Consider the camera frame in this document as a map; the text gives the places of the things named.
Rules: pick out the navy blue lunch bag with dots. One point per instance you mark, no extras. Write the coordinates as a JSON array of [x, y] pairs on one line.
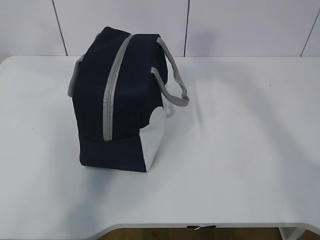
[[118, 89]]

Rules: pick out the black tape on table edge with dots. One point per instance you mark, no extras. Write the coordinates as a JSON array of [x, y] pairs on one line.
[[198, 227]]

